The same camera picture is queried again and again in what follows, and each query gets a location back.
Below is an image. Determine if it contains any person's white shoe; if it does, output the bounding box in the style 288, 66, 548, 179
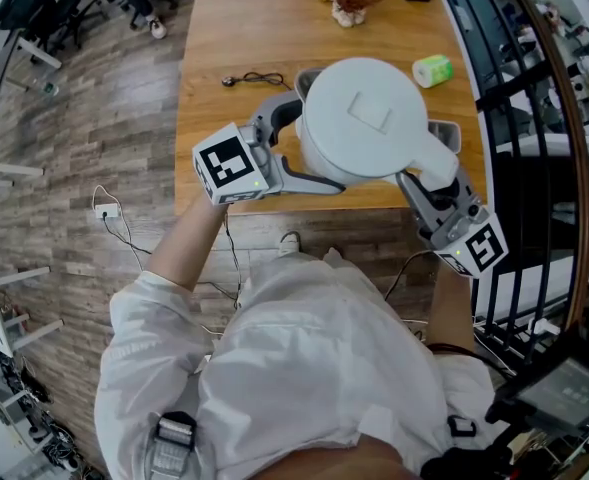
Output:
278, 229, 303, 258

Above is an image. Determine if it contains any white plastic container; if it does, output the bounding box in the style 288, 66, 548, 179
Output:
425, 118, 462, 154

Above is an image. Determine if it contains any black office chair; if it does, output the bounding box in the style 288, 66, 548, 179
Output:
22, 0, 108, 53

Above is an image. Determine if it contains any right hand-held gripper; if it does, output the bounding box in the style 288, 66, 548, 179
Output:
395, 166, 510, 281

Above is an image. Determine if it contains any person's white shirt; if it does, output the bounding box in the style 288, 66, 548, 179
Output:
93, 246, 501, 480

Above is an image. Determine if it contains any white electric kettle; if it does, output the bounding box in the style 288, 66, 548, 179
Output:
295, 56, 460, 192

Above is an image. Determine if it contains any black floor cable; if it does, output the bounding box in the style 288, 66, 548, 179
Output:
222, 211, 246, 311

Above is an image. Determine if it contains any person's left forearm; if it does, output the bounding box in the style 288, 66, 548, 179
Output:
146, 195, 231, 292

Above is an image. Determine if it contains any grey harness strap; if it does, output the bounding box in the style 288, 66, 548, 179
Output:
145, 409, 199, 480

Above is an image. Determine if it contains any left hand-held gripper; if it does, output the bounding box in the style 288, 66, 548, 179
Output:
192, 89, 348, 207

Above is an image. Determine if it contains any green paper roll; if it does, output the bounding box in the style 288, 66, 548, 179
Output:
411, 53, 455, 90

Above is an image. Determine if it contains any black metal railing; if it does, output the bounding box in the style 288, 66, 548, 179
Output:
427, 0, 589, 365

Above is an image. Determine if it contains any black chest-mounted device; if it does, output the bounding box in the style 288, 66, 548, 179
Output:
485, 351, 589, 437

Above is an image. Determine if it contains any person's head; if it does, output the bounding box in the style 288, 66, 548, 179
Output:
251, 432, 425, 480

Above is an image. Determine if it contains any person's right forearm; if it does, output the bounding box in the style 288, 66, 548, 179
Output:
429, 260, 477, 355

